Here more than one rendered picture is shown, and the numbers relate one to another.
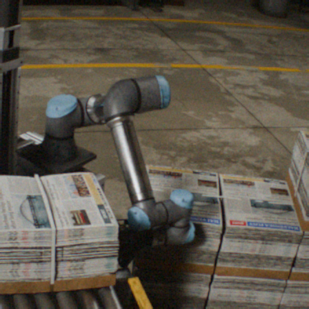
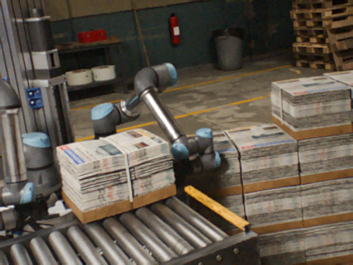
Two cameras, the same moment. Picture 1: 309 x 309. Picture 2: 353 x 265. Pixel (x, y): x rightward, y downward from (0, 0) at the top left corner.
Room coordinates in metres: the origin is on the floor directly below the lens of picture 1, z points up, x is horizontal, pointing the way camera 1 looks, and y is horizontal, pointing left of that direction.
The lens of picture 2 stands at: (-0.51, 0.11, 1.60)
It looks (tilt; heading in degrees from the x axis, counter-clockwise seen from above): 14 degrees down; 355
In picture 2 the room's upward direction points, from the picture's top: 6 degrees counter-clockwise
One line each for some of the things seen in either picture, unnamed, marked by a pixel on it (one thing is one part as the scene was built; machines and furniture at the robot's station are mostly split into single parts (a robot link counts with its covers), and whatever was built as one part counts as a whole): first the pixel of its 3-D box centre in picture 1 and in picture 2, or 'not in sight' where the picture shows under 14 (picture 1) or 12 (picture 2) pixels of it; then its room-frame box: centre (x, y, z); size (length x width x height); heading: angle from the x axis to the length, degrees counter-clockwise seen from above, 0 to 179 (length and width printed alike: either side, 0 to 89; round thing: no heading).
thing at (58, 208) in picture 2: not in sight; (60, 207); (1.36, 0.52, 0.82); 0.09 x 0.03 x 0.06; 84
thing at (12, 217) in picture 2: not in sight; (9, 218); (1.34, 0.70, 0.82); 0.08 x 0.05 x 0.08; 22
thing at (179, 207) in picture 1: (176, 209); (202, 142); (1.66, -0.08, 0.92); 0.11 x 0.08 x 0.11; 127
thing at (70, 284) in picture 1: (78, 253); (144, 184); (1.46, 0.19, 0.83); 0.29 x 0.16 x 0.04; 23
